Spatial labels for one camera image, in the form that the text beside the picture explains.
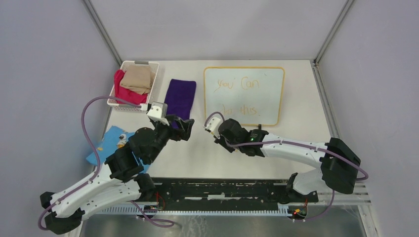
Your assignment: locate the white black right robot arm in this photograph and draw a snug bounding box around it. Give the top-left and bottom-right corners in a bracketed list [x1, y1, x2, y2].
[204, 117, 361, 201]

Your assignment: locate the beige cloth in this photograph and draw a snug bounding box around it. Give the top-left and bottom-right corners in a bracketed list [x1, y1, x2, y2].
[120, 65, 156, 94]

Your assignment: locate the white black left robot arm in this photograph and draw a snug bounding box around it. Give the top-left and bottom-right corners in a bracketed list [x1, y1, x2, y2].
[38, 115, 195, 235]

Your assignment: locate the pink cloth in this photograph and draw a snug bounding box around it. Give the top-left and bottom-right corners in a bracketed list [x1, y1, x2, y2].
[114, 70, 148, 105]

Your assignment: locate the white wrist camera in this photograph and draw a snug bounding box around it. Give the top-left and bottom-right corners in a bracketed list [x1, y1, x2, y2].
[204, 116, 222, 138]
[140, 102, 169, 125]

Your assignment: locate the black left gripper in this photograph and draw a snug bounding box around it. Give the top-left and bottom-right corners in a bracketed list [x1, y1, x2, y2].
[148, 115, 195, 163]

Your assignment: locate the purple towel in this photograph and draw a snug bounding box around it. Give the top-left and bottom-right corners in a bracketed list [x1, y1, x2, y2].
[164, 79, 197, 120]

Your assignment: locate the white toothed cable duct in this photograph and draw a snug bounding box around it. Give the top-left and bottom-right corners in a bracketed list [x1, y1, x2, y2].
[96, 203, 292, 217]

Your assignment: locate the yellow framed whiteboard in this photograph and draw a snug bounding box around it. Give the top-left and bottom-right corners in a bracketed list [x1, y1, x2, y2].
[203, 66, 285, 126]

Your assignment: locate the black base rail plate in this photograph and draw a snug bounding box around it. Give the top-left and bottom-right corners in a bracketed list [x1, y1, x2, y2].
[138, 177, 319, 211]

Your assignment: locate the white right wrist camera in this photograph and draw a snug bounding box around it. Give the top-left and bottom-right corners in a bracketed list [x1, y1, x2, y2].
[204, 116, 222, 138]

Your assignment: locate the blue cartoon cloth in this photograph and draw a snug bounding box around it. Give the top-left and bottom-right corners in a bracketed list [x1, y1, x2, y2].
[96, 126, 134, 164]

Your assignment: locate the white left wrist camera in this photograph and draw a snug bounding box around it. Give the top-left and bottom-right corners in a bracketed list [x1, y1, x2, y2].
[140, 102, 169, 125]

